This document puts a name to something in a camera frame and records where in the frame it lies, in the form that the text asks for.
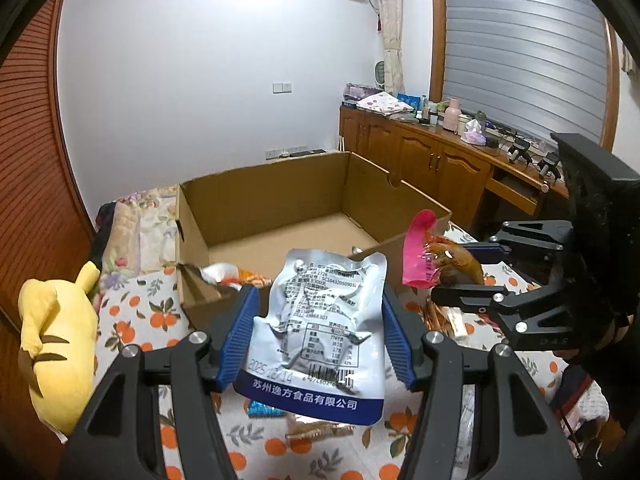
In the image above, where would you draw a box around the pink bottle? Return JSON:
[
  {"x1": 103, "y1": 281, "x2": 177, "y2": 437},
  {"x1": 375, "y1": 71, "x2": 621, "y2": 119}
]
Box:
[{"x1": 442, "y1": 98, "x2": 461, "y2": 132}]

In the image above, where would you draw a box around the folded floral cloth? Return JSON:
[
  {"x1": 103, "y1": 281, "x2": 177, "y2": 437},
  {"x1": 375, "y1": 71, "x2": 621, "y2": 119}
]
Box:
[{"x1": 356, "y1": 92, "x2": 414, "y2": 116}]

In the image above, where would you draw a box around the grey window blind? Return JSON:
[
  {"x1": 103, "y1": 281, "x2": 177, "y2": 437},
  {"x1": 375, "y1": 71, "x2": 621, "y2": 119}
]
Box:
[{"x1": 442, "y1": 0, "x2": 608, "y2": 142}]

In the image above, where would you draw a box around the pink chicken snack packet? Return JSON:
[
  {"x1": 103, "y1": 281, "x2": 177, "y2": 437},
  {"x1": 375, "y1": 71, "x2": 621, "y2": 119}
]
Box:
[{"x1": 401, "y1": 209, "x2": 484, "y2": 289}]

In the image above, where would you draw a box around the clear printed plastic bag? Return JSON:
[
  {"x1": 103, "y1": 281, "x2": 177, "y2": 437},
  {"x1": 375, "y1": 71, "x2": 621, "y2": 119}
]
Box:
[{"x1": 451, "y1": 385, "x2": 475, "y2": 479}]

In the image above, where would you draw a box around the beige curtain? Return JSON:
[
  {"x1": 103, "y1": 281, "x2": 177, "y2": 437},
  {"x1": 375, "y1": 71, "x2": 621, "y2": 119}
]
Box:
[{"x1": 378, "y1": 0, "x2": 404, "y2": 94}]

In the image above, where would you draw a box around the wooden sideboard cabinet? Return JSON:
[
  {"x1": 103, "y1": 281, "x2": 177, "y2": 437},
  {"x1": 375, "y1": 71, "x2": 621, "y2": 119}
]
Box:
[{"x1": 340, "y1": 106, "x2": 568, "y2": 240}]

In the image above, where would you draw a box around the pink plastic bag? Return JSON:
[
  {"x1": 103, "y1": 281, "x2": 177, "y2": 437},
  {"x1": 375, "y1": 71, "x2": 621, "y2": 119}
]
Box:
[{"x1": 461, "y1": 119, "x2": 486, "y2": 146}]

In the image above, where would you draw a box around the wooden louvered wardrobe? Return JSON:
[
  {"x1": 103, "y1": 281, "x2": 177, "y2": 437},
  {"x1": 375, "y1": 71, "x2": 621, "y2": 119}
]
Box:
[{"x1": 0, "y1": 0, "x2": 97, "y2": 480}]

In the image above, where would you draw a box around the copper foil snack packet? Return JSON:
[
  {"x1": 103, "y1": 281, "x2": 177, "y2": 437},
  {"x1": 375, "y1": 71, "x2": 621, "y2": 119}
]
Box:
[{"x1": 423, "y1": 299, "x2": 469, "y2": 338}]

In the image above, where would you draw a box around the wall light switch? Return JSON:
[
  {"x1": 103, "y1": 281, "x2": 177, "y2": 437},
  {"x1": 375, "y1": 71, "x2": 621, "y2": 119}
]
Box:
[{"x1": 271, "y1": 82, "x2": 292, "y2": 94}]

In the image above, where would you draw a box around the white orange snack bag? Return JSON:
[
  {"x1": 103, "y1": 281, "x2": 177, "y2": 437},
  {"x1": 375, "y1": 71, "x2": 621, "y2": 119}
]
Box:
[{"x1": 200, "y1": 262, "x2": 272, "y2": 290}]

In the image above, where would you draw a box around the brown cardboard box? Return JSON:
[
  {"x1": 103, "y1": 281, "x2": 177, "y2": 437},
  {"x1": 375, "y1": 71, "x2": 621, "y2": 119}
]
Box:
[{"x1": 176, "y1": 152, "x2": 451, "y2": 328}]

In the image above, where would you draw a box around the silver blue snack pouch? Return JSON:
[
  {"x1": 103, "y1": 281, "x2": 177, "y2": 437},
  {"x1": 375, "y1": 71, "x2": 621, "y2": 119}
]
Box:
[{"x1": 233, "y1": 249, "x2": 387, "y2": 426}]

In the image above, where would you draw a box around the orange-print white bedsheet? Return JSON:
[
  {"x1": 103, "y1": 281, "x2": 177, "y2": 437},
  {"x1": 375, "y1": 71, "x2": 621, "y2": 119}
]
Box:
[{"x1": 60, "y1": 252, "x2": 580, "y2": 479}]

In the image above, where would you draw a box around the yellow plush toy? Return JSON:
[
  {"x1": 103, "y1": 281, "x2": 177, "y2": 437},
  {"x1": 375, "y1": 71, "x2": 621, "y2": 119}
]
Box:
[{"x1": 17, "y1": 262, "x2": 100, "y2": 437}]

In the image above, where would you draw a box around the floral quilt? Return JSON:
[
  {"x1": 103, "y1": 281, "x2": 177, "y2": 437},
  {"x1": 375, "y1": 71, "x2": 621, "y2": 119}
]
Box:
[{"x1": 99, "y1": 185, "x2": 178, "y2": 292}]

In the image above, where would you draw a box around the white gold snack bar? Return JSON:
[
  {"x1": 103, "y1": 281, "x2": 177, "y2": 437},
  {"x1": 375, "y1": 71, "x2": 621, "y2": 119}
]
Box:
[{"x1": 286, "y1": 414, "x2": 354, "y2": 442}]

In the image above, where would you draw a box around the teal snack wrapper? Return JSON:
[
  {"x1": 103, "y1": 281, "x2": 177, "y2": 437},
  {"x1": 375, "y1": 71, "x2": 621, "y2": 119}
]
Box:
[{"x1": 246, "y1": 400, "x2": 286, "y2": 418}]

